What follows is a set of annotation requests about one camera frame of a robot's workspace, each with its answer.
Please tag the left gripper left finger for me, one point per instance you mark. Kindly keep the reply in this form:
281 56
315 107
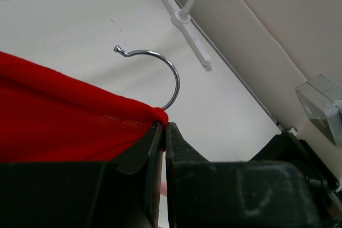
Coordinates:
123 192

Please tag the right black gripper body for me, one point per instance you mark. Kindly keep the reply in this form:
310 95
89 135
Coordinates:
321 181

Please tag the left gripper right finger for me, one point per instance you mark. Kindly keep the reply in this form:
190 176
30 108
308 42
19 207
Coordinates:
201 193

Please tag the pink clothes hanger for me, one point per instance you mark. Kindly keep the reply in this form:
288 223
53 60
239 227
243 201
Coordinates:
149 77

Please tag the red t shirt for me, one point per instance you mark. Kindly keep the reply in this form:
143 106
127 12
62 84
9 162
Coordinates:
48 116

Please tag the white clothes rack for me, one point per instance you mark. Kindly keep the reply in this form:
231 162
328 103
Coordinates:
181 19

